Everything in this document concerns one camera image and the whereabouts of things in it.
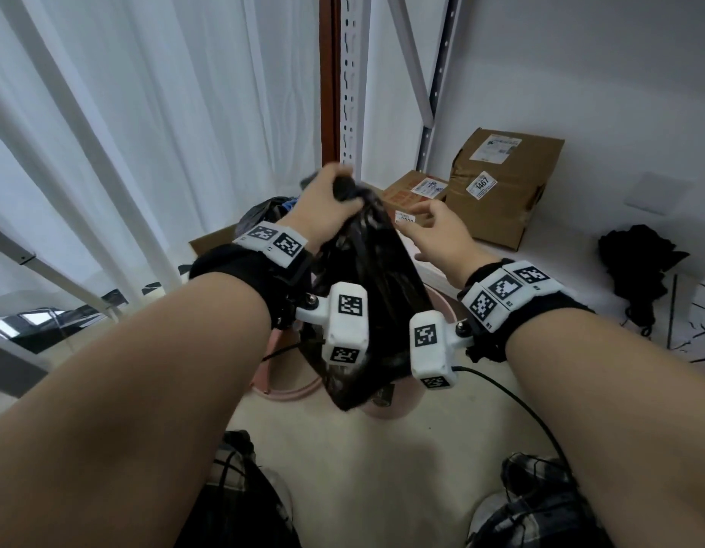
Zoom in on brown door frame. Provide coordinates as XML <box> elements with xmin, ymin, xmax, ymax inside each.
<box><xmin>319</xmin><ymin>0</ymin><xmax>342</xmax><ymax>164</ymax></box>

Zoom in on white wall plate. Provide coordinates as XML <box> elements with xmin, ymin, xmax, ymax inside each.
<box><xmin>624</xmin><ymin>171</ymin><xmax>696</xmax><ymax>217</ymax></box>

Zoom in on crumpled black bin bag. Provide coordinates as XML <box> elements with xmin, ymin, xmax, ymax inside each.
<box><xmin>238</xmin><ymin>195</ymin><xmax>301</xmax><ymax>234</ymax></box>

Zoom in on person's right hand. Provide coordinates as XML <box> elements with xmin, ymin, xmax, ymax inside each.
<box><xmin>411</xmin><ymin>199</ymin><xmax>497</xmax><ymax>289</ymax></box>

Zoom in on plaid trousers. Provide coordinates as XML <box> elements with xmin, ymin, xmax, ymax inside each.
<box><xmin>190</xmin><ymin>429</ymin><xmax>616</xmax><ymax>548</ymax></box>

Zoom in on white shoe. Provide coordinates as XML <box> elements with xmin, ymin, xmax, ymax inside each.
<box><xmin>466</xmin><ymin>491</ymin><xmax>509</xmax><ymax>544</ymax></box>
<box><xmin>255</xmin><ymin>467</ymin><xmax>294</xmax><ymax>532</ymax></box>

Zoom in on person's right forearm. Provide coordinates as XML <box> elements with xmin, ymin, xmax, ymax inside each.
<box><xmin>504</xmin><ymin>308</ymin><xmax>705</xmax><ymax>548</ymax></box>

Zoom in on black folded umbrella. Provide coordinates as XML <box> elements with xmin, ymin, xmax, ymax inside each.
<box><xmin>598</xmin><ymin>224</ymin><xmax>690</xmax><ymax>338</ymax></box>

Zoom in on black wrist strap with markers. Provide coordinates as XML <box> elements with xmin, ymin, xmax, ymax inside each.
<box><xmin>456</xmin><ymin>258</ymin><xmax>596</xmax><ymax>365</ymax></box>
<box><xmin>188</xmin><ymin>221</ymin><xmax>314</xmax><ymax>331</ymax></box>

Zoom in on white perforated shelf post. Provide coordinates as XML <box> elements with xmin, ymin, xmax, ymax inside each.
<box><xmin>338</xmin><ymin>0</ymin><xmax>372</xmax><ymax>167</ymax></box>

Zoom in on open brown cardboard box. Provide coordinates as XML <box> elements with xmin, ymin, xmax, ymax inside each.
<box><xmin>188</xmin><ymin>221</ymin><xmax>246</xmax><ymax>258</ymax></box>

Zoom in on black camera cable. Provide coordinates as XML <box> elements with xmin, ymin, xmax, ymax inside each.
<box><xmin>451</xmin><ymin>366</ymin><xmax>573</xmax><ymax>471</ymax></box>

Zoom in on grey perforated shelf post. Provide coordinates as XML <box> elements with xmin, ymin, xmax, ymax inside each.
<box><xmin>416</xmin><ymin>0</ymin><xmax>465</xmax><ymax>173</ymax></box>

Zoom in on white curtain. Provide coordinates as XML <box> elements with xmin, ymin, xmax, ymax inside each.
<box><xmin>0</xmin><ymin>0</ymin><xmax>322</xmax><ymax>317</ymax></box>

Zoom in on small brown cardboard box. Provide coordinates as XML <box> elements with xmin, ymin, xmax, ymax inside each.
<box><xmin>381</xmin><ymin>170</ymin><xmax>449</xmax><ymax>228</ymax></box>

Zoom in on pink plastic bin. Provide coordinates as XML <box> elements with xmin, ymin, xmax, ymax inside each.
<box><xmin>250</xmin><ymin>268</ymin><xmax>463</xmax><ymax>421</ymax></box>

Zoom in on person's left hand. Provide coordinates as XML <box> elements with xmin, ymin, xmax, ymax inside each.
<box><xmin>277</xmin><ymin>162</ymin><xmax>367</xmax><ymax>250</ymax></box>

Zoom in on large brown cardboard box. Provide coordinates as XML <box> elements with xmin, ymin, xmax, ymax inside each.
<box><xmin>444</xmin><ymin>128</ymin><xmax>566</xmax><ymax>252</ymax></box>

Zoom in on thin black rod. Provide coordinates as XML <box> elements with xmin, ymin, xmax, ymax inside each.
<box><xmin>667</xmin><ymin>274</ymin><xmax>678</xmax><ymax>352</ymax></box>

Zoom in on black plastic bag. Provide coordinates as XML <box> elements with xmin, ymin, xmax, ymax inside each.
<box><xmin>300</xmin><ymin>171</ymin><xmax>439</xmax><ymax>413</ymax></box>

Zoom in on white sheet with black marks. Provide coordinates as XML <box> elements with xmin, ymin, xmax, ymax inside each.
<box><xmin>671</xmin><ymin>267</ymin><xmax>705</xmax><ymax>363</ymax></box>

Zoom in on person's left forearm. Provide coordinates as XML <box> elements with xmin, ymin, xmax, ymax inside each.
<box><xmin>0</xmin><ymin>272</ymin><xmax>273</xmax><ymax>548</ymax></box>

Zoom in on white wrist camera with markers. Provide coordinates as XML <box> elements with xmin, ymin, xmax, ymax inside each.
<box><xmin>295</xmin><ymin>281</ymin><xmax>369</xmax><ymax>366</ymax></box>
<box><xmin>408</xmin><ymin>309</ymin><xmax>473</xmax><ymax>390</ymax></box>

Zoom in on white metal rack frame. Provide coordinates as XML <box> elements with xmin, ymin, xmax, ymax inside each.
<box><xmin>0</xmin><ymin>0</ymin><xmax>183</xmax><ymax>321</ymax></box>

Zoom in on white diagonal shelf brace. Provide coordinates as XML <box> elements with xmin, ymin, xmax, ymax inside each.
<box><xmin>386</xmin><ymin>0</ymin><xmax>435</xmax><ymax>128</ymax></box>

